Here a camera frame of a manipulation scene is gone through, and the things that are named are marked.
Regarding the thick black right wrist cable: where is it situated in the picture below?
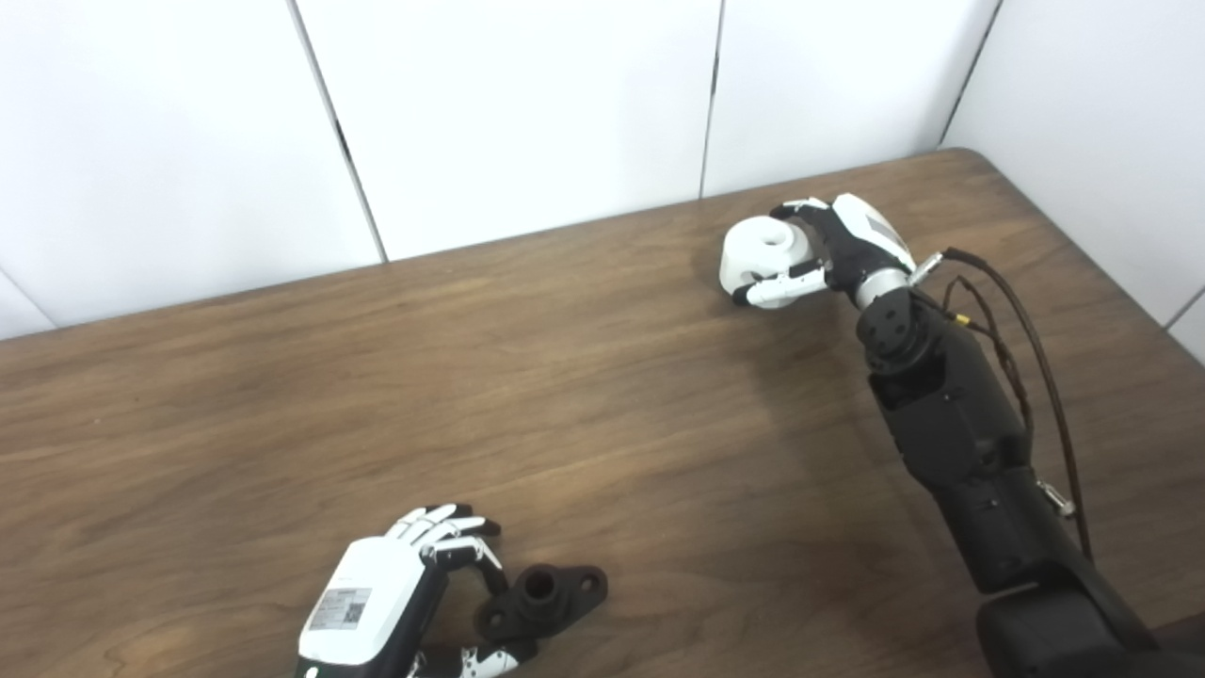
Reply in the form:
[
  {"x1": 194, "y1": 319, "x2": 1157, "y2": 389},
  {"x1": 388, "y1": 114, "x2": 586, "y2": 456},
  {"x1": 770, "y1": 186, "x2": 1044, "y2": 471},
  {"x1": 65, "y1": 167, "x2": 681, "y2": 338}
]
[{"x1": 909, "y1": 247, "x2": 1096, "y2": 564}]

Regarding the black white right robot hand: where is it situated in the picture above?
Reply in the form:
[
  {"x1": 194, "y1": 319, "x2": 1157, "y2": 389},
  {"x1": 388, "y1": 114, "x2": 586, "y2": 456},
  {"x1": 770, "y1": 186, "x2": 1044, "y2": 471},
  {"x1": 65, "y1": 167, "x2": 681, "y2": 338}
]
[{"x1": 732, "y1": 194, "x2": 917, "y2": 311}]

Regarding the thin right cable yellow connector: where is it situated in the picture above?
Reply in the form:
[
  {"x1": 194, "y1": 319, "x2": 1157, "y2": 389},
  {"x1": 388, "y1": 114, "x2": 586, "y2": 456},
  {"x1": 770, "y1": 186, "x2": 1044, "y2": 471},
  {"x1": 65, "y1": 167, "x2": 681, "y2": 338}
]
[{"x1": 940, "y1": 275, "x2": 1036, "y2": 444}]

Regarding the black flanged holder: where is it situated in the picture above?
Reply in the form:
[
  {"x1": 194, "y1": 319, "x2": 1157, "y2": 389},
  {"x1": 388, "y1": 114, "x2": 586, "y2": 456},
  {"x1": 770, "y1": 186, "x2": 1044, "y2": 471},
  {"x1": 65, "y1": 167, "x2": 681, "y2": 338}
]
[{"x1": 474, "y1": 564, "x2": 609, "y2": 653}]

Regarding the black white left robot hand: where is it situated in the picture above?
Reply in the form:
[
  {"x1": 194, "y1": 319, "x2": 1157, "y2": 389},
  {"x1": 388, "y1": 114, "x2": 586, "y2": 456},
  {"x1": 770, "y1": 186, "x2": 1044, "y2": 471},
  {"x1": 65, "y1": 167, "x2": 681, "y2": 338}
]
[{"x1": 294, "y1": 504, "x2": 543, "y2": 678}]

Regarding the round white piece with holes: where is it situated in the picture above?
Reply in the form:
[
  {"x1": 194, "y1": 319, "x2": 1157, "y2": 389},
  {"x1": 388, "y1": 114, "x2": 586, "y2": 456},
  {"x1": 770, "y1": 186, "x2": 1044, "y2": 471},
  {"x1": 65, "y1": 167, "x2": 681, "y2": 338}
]
[{"x1": 720, "y1": 217, "x2": 822, "y2": 304}]

